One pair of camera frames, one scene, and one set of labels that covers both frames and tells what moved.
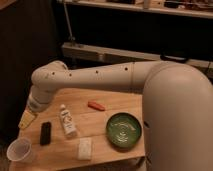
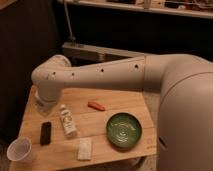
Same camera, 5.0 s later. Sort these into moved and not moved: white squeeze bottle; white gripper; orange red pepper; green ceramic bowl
Moved: white gripper
Not moved: orange red pepper; green ceramic bowl; white squeeze bottle
